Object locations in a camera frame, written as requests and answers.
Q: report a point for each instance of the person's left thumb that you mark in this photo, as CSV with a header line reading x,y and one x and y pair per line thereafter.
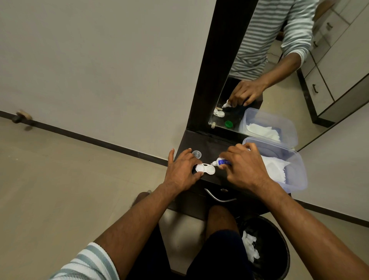
x,y
198,176

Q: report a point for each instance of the person's left middle finger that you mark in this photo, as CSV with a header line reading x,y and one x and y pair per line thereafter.
x,y
188,153

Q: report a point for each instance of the person's left forearm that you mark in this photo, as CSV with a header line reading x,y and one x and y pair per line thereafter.
x,y
135,225

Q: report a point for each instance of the person's left leg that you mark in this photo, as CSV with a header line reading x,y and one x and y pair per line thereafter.
x,y
141,199

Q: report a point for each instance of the white solution bottle blue label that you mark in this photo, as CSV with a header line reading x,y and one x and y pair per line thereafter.
x,y
219,163

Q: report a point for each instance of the person's right thumb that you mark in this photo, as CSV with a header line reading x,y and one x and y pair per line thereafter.
x,y
231,172

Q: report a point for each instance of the crumpled white tissues in bin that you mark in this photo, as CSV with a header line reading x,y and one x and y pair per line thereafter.
x,y
249,245

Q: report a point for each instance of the wooden door stopper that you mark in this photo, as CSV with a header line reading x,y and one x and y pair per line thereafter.
x,y
21,116

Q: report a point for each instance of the dark shorts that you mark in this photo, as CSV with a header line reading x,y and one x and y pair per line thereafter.
x,y
219,255

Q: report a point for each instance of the dark framed wall mirror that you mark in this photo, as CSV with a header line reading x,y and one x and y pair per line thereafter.
x,y
222,57

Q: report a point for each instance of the striped shirt sleeve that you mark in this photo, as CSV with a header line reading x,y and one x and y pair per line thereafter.
x,y
89,264

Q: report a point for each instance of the white contact lens case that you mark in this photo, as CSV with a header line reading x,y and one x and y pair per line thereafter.
x,y
207,169

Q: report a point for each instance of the person's right hand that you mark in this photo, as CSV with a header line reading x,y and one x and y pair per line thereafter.
x,y
248,170

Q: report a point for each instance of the clear plastic storage container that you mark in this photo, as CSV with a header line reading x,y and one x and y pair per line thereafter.
x,y
295,173

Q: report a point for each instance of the clear round lens case cap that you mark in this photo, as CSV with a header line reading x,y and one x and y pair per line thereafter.
x,y
197,154

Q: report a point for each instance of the white tissues in container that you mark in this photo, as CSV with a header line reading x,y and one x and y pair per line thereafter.
x,y
275,170

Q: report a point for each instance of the person's right leg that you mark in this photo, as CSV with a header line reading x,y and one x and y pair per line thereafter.
x,y
220,219

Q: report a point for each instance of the dark wooden dressing table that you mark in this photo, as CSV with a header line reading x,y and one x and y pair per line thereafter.
x,y
212,150

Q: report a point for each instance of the person's leg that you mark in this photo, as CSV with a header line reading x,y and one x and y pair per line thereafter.
x,y
220,219
141,199

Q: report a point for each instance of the black waste bin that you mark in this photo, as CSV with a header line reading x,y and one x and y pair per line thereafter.
x,y
274,248

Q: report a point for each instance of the person's left little finger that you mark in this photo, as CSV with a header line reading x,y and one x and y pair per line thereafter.
x,y
171,158

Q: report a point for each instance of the person's left hand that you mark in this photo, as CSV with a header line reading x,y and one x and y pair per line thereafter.
x,y
179,171

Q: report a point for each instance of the person's right forearm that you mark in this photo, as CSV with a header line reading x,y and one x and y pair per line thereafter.
x,y
305,230

